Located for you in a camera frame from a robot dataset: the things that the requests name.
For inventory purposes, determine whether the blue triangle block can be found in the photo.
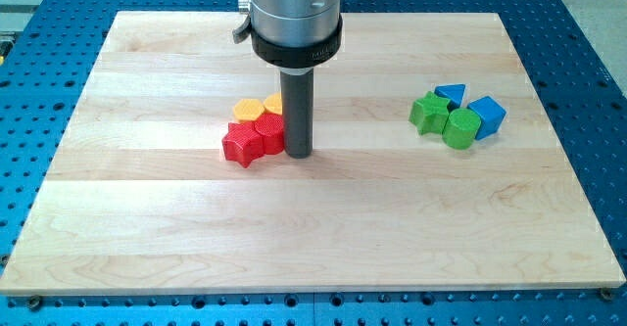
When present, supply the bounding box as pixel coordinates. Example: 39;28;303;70
434;84;466;111

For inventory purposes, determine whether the red star block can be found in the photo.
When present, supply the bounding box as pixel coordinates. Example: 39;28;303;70
221;122;265;168

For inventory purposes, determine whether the green cylinder block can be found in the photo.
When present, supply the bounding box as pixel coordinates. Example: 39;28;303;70
442;108;481;150

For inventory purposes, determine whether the black clamp ring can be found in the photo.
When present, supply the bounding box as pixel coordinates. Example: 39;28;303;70
250;16;343;69

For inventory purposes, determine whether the yellow hexagon block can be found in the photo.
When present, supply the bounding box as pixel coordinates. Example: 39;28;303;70
232;99;265;123

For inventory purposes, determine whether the light wooden board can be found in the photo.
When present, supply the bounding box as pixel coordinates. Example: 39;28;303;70
1;11;625;296

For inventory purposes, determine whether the blue cube block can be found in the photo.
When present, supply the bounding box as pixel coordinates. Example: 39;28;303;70
467;96;506;140

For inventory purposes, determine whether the yellow cylinder block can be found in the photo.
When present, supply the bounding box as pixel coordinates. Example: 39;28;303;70
263;92;282;116

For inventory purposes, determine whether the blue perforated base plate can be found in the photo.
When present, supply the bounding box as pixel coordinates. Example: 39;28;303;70
1;0;626;325

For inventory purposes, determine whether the green star block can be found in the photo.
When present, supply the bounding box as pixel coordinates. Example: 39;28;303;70
409;91;451;135

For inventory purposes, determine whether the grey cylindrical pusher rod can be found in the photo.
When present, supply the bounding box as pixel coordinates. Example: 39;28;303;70
280;68;314;159

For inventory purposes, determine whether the red cylinder block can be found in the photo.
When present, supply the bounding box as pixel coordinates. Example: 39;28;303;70
254;114;284;155

